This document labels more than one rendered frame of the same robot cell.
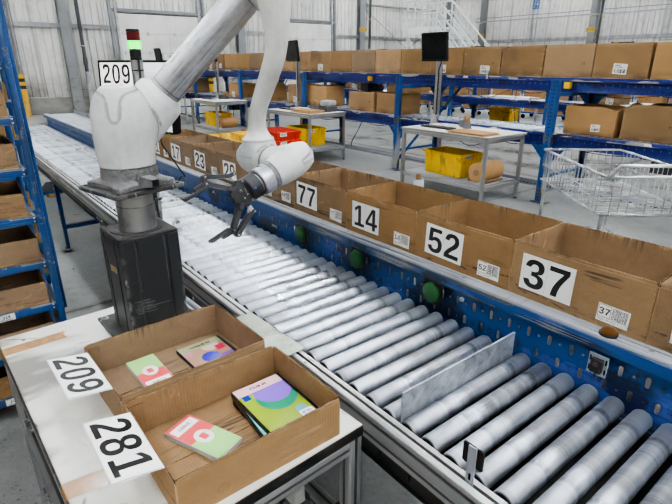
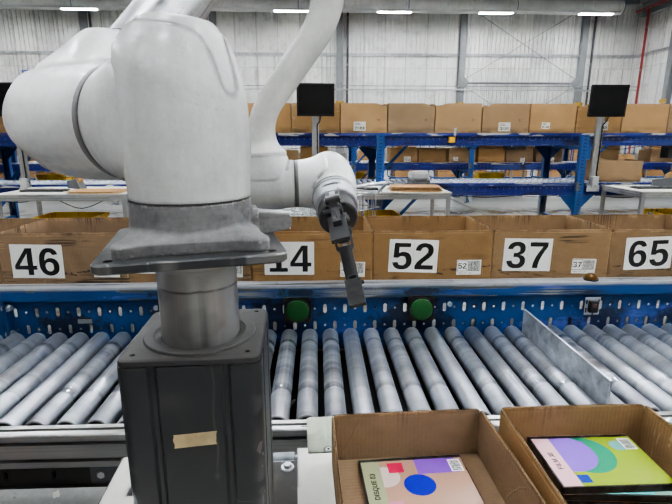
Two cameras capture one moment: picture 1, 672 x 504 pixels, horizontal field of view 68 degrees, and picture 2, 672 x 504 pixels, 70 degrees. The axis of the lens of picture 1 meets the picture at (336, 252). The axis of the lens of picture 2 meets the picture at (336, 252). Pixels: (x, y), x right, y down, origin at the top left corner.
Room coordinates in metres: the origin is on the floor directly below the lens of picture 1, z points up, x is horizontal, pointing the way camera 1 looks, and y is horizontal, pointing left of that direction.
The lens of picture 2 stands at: (0.91, 0.99, 1.34)
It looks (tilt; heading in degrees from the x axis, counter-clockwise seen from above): 14 degrees down; 306
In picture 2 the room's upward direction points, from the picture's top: straight up
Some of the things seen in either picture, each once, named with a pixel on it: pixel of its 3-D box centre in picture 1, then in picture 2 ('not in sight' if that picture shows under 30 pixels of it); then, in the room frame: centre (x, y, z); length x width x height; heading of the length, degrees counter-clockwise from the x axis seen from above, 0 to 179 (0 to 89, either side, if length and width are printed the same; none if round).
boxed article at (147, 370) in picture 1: (151, 373); not in sight; (1.13, 0.49, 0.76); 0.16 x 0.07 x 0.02; 41
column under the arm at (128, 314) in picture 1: (145, 276); (208, 431); (1.43, 0.60, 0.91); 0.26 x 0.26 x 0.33; 41
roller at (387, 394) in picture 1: (433, 369); (522, 368); (1.20, -0.28, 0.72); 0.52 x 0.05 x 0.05; 128
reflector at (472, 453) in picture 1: (471, 467); not in sight; (0.78, -0.27, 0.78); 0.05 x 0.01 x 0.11; 38
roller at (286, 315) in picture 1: (323, 304); (332, 371); (1.61, 0.04, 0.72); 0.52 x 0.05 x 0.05; 128
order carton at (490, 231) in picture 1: (485, 239); (423, 246); (1.63, -0.52, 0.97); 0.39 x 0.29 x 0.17; 38
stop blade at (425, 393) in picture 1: (462, 373); (558, 353); (1.13, -0.34, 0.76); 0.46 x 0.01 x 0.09; 128
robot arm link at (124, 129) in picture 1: (123, 125); (178, 110); (1.44, 0.60, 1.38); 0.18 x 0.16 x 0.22; 9
